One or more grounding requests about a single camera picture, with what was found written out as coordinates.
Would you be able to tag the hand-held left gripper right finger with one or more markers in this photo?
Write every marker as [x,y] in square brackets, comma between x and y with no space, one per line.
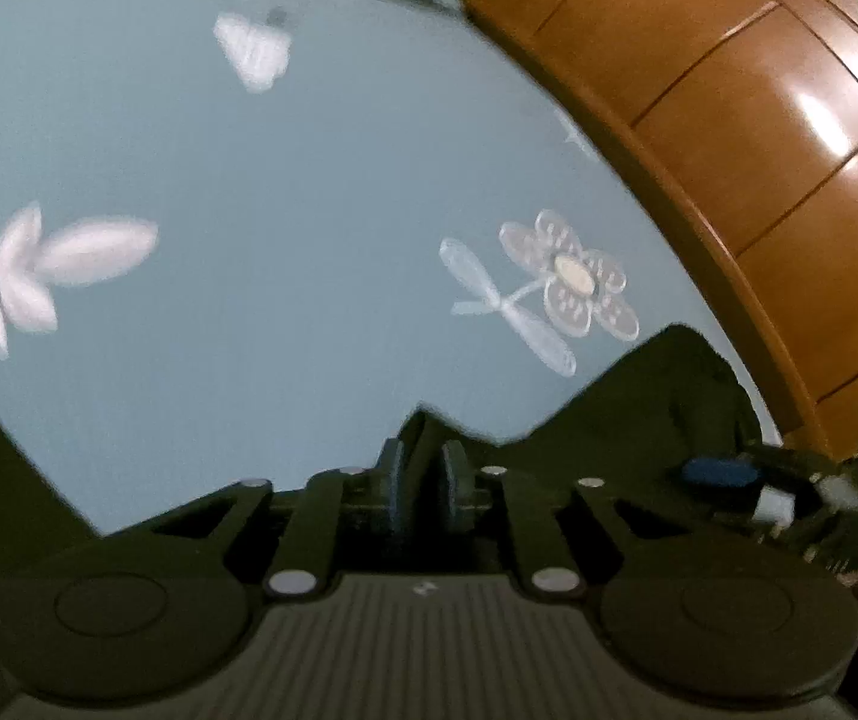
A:
[453,484]

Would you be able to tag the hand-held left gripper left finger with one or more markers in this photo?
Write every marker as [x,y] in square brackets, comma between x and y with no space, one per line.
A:
[393,480]

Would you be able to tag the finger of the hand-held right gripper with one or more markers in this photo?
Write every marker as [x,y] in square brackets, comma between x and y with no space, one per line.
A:
[721,472]

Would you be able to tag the wooden headboard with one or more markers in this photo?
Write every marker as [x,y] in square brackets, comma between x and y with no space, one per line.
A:
[736,127]

